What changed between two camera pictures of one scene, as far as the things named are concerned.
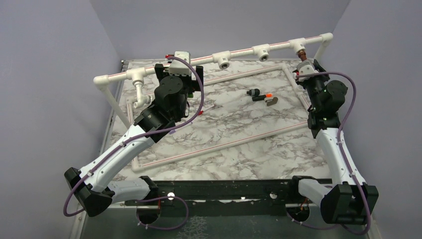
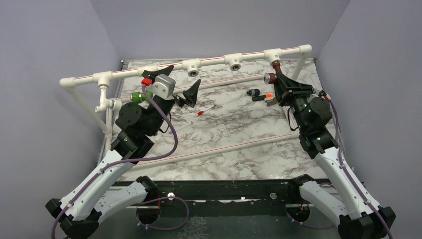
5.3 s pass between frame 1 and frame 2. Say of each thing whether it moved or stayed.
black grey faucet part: stayed
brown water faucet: moved
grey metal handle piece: stayed
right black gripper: moved
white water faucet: moved
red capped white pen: stayed
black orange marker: stayed
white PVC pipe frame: moved
